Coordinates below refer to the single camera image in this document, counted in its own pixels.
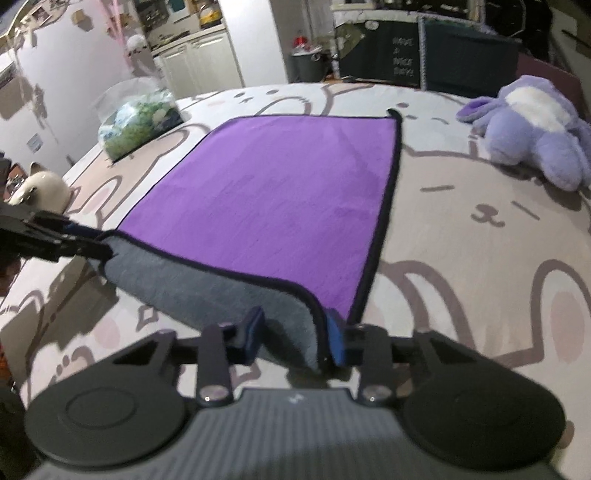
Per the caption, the purple and grey towel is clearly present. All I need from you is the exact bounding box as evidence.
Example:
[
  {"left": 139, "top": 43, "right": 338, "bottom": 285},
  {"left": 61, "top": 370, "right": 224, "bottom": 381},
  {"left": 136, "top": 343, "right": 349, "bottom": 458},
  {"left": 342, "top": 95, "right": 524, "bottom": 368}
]
[{"left": 96, "top": 110, "right": 403, "bottom": 374}]

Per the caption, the white kitchen cabinet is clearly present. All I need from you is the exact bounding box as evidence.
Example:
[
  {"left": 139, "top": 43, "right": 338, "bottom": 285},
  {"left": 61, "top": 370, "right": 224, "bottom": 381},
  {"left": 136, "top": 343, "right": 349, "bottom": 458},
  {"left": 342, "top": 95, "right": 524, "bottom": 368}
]
[{"left": 153, "top": 26, "right": 243, "bottom": 99}]

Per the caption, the bunny print tablecloth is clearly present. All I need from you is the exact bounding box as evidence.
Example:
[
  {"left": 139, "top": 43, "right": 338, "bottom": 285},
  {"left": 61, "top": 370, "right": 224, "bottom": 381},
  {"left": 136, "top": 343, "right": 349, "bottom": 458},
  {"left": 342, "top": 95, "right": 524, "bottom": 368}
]
[{"left": 1, "top": 84, "right": 590, "bottom": 479}]

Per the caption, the dark grey trash bin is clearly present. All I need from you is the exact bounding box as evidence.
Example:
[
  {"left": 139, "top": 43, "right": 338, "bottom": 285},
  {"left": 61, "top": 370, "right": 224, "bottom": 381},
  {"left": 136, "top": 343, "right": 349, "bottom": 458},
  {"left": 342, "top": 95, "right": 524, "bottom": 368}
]
[{"left": 290, "top": 36, "right": 327, "bottom": 83}]

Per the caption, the green floral tissue pack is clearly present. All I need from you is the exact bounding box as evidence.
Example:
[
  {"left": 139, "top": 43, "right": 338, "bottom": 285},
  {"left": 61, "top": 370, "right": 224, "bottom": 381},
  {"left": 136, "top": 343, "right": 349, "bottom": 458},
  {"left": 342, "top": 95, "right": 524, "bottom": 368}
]
[{"left": 93, "top": 77, "right": 183, "bottom": 162}]

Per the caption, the purple plush toy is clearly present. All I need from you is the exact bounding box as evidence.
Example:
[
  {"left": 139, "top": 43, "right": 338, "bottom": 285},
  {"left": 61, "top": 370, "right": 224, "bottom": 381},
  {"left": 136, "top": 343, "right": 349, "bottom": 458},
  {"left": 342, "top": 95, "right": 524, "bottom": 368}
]
[{"left": 456, "top": 75, "right": 590, "bottom": 192}]

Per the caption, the cream cat-ear cup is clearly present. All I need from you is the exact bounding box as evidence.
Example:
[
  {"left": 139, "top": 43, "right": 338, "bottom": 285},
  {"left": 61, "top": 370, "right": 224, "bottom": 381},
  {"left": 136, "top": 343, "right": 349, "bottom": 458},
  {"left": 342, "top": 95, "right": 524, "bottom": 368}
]
[{"left": 8, "top": 162, "right": 72, "bottom": 214}]

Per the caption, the black have a nice day cloth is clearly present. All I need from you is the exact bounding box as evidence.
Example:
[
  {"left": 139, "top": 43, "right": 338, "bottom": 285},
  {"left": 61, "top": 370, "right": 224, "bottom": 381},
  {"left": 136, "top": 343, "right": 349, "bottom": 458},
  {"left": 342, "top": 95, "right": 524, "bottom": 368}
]
[{"left": 335, "top": 20, "right": 421, "bottom": 88}]

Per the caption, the dark folded chair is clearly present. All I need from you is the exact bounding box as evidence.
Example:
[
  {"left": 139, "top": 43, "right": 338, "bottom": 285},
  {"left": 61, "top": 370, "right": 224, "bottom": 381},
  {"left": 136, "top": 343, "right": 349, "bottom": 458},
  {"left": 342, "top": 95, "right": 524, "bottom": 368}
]
[{"left": 424, "top": 22, "right": 519, "bottom": 98}]

